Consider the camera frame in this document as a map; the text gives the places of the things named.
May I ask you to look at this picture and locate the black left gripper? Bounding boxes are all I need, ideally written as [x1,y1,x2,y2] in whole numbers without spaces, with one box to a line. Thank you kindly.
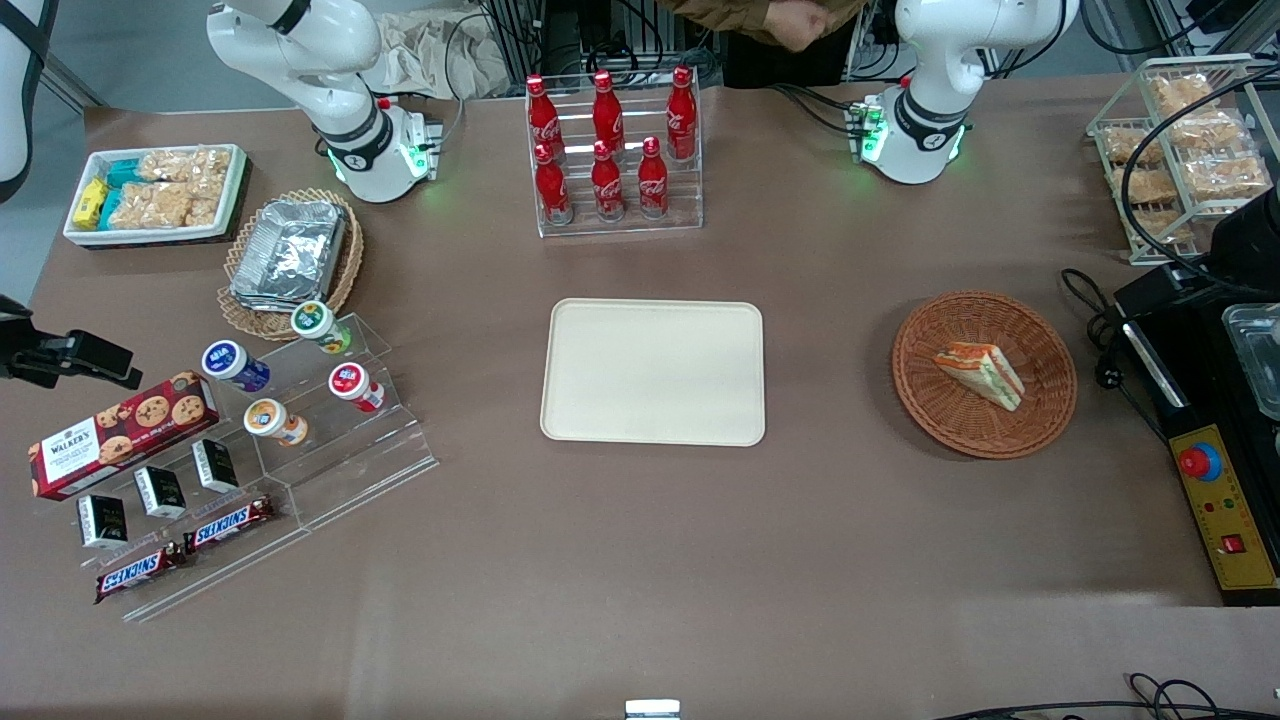
[1211,185,1280,293]

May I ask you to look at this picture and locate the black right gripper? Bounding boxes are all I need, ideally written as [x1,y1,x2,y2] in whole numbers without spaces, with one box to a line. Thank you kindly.
[0,295,144,391]

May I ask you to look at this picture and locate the triangular sandwich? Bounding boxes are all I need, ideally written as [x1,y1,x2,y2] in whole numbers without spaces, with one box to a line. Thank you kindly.
[933,342,1026,413]

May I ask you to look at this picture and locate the flat light wicker basket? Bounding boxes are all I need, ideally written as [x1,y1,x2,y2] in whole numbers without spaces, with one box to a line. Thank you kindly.
[217,187,365,343]

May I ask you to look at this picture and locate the round brown wicker basket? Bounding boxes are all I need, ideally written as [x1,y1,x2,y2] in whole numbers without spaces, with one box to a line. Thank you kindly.
[892,291,1079,461]

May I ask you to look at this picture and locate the beige plastic serving tray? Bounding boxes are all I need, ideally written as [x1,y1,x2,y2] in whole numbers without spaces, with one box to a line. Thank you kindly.
[540,298,767,448]

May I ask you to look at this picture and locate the bare person hand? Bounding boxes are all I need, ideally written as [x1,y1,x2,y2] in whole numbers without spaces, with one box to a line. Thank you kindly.
[770,2,831,52]

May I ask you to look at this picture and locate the clear rice cracker pack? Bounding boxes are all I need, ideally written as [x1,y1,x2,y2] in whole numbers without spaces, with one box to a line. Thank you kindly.
[1134,205,1199,248]
[1184,154,1273,203]
[1110,165,1179,207]
[1145,74,1223,118]
[1099,124,1153,167]
[138,147,233,187]
[108,182,193,230]
[1168,109,1253,153]

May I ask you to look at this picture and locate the red Walkers cookie box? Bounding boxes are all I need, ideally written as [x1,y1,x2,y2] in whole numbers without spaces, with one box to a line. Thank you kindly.
[28,371,222,502]

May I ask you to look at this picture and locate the clear plastic container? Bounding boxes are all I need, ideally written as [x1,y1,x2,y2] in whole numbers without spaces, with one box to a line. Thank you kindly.
[1221,302,1280,422]

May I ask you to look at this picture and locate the blue cap yogurt bottle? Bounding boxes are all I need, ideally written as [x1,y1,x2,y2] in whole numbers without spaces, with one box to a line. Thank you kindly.
[201,340,272,394]

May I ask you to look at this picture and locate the small black white box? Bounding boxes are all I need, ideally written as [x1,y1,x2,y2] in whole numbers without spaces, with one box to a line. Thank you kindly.
[133,465,188,520]
[191,438,240,494]
[77,494,130,550]

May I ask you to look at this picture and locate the yellow snack packet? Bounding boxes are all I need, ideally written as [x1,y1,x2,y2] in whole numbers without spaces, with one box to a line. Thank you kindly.
[73,177,110,230]

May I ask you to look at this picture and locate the orange cap yogurt bottle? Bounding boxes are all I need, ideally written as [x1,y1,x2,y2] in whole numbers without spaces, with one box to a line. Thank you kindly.
[243,398,309,447]

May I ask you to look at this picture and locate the Snickers chocolate bar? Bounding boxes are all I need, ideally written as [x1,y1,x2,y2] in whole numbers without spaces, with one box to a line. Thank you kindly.
[94,542,189,605]
[184,495,276,555]

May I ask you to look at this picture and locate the white rectangular snack bin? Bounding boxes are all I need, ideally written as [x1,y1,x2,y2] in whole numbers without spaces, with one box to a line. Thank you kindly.
[63,144,248,248]

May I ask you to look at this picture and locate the stack of foil trays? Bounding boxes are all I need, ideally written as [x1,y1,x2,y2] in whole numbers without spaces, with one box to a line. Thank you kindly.
[229,199,347,312]

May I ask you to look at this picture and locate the green cap yogurt bottle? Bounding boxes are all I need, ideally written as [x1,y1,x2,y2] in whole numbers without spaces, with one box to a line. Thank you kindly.
[291,300,354,357]

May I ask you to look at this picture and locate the red emergency stop button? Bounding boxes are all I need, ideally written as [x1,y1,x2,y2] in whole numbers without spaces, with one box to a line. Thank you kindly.
[1178,441,1224,484]

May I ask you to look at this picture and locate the red cap yogurt bottle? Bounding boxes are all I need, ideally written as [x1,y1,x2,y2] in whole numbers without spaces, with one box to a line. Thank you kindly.
[328,363,387,414]

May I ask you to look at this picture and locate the clear acrylic stepped display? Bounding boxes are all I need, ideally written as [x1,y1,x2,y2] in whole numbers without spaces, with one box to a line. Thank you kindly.
[78,312,439,623]

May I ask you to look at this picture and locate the yellow panel control box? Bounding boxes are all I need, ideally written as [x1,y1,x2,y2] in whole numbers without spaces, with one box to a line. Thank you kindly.
[1168,424,1280,608]

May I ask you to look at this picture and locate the grey aluminium bar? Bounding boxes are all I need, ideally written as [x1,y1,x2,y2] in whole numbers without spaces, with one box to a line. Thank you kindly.
[38,48,105,111]

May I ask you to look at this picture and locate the crumpled beige paper bag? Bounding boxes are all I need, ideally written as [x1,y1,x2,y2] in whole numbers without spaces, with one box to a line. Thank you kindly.
[362,10,513,101]

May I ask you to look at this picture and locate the red cola bottle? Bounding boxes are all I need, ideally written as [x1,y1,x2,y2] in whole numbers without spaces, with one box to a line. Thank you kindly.
[590,140,627,222]
[636,137,670,220]
[533,143,573,226]
[666,66,699,162]
[591,70,626,151]
[526,75,565,163]

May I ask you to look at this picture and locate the clear acrylic bottle stand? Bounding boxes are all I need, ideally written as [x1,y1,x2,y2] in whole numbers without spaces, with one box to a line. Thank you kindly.
[526,70,705,240]

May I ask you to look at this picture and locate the black robot wrist cable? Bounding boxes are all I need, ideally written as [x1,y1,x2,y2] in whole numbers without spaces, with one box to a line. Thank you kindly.
[1120,64,1280,283]

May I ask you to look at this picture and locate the white wire rack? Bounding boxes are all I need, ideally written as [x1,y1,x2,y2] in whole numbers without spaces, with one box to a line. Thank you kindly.
[1086,54,1280,267]

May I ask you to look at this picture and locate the black power cable with plug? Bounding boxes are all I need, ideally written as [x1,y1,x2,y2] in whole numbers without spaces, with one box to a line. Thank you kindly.
[1059,267,1173,443]

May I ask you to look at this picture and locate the black base cable bundle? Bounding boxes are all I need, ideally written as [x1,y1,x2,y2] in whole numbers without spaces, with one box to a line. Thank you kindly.
[768,82,873,137]

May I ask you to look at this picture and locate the black floor cables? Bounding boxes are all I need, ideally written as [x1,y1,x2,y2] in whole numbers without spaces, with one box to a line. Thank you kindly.
[930,672,1280,720]

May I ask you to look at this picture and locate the background cable tangle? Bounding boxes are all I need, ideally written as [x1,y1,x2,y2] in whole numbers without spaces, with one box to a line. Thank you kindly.
[445,0,723,91]

